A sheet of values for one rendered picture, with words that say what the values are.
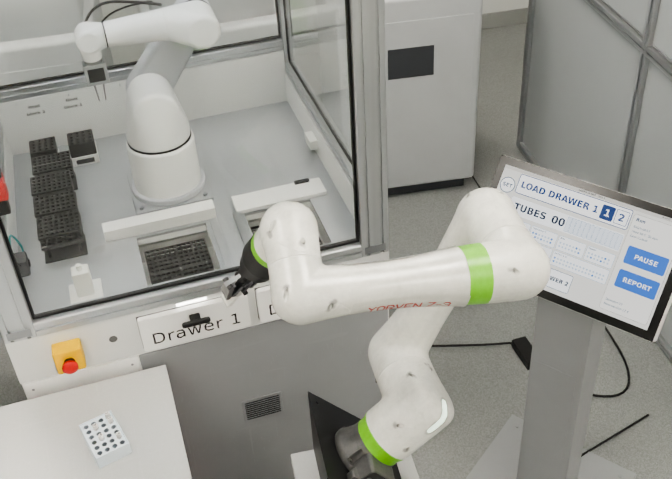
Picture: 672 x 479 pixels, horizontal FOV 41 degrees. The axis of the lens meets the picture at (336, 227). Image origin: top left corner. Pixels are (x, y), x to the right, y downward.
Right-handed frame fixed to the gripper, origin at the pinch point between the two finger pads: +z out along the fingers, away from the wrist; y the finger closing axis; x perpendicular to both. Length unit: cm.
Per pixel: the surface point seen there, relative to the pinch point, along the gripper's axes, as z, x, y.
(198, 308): 38.1, 7.8, 8.5
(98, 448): 46, -12, -28
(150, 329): 44.6, 9.2, -3.2
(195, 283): 33.7, 13.3, 9.2
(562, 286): -11, -34, 75
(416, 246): 136, 13, 157
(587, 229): -20, -26, 83
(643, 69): 15, 16, 191
